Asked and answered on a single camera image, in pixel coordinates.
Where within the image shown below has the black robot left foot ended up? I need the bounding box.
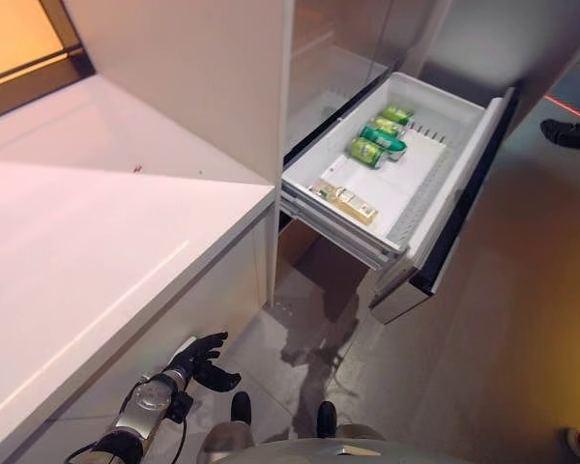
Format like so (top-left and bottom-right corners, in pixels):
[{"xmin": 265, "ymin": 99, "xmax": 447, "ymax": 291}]
[{"xmin": 230, "ymin": 391, "xmax": 253, "ymax": 427}]

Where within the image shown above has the black robot right foot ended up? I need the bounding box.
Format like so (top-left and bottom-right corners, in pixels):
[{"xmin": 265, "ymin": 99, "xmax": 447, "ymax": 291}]
[{"xmin": 316, "ymin": 400, "xmax": 338, "ymax": 439}]

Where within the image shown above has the tall white cabinet panel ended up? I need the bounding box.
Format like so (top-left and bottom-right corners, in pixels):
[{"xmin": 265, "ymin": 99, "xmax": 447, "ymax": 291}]
[{"xmin": 62, "ymin": 0, "xmax": 296, "ymax": 308}]

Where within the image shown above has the white fridge drawer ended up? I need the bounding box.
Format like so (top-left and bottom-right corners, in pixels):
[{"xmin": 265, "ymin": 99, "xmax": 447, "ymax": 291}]
[{"xmin": 279, "ymin": 72, "xmax": 518, "ymax": 325}]

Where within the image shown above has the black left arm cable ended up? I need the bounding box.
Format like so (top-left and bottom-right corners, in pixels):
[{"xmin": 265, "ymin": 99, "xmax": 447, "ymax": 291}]
[{"xmin": 65, "ymin": 419, "xmax": 190, "ymax": 464}]

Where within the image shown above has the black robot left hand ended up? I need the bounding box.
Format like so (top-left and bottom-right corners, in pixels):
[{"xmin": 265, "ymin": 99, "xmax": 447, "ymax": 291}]
[{"xmin": 166, "ymin": 332, "xmax": 243, "ymax": 393}]

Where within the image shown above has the black robot foot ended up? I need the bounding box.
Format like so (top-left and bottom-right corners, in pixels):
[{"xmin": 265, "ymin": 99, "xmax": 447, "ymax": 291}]
[
  {"xmin": 230, "ymin": 391, "xmax": 253, "ymax": 427},
  {"xmin": 316, "ymin": 400, "xmax": 338, "ymax": 439}
]

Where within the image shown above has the green drink can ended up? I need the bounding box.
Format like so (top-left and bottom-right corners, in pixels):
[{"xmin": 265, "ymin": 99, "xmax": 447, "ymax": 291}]
[
  {"xmin": 360, "ymin": 125, "xmax": 409, "ymax": 160},
  {"xmin": 350, "ymin": 137, "xmax": 388, "ymax": 170},
  {"xmin": 372, "ymin": 115, "xmax": 407, "ymax": 137},
  {"xmin": 381, "ymin": 104, "xmax": 416, "ymax": 125}
]

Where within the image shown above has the orange lit window dark frame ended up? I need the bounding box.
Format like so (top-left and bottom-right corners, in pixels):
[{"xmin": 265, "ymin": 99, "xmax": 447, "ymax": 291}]
[{"xmin": 0, "ymin": 0, "xmax": 97, "ymax": 126}]

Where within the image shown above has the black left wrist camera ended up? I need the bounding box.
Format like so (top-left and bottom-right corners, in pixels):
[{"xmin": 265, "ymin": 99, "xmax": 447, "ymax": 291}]
[{"xmin": 166, "ymin": 393, "xmax": 194, "ymax": 424}]

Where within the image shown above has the black shoe of person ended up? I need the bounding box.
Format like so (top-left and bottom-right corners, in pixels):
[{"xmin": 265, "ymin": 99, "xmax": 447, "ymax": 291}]
[{"xmin": 539, "ymin": 118, "xmax": 580, "ymax": 151}]

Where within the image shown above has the yellow drink bottle white cap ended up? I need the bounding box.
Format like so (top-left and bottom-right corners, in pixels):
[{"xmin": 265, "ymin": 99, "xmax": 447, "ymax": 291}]
[{"xmin": 311, "ymin": 177, "xmax": 379, "ymax": 224}]

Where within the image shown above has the white counter cabinet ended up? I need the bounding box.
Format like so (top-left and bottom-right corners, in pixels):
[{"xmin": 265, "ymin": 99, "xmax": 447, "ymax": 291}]
[{"xmin": 0, "ymin": 81, "xmax": 276, "ymax": 464}]

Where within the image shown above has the stainless steel fridge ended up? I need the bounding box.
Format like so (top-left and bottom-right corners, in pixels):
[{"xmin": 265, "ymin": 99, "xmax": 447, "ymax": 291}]
[{"xmin": 277, "ymin": 0, "xmax": 580, "ymax": 325}]

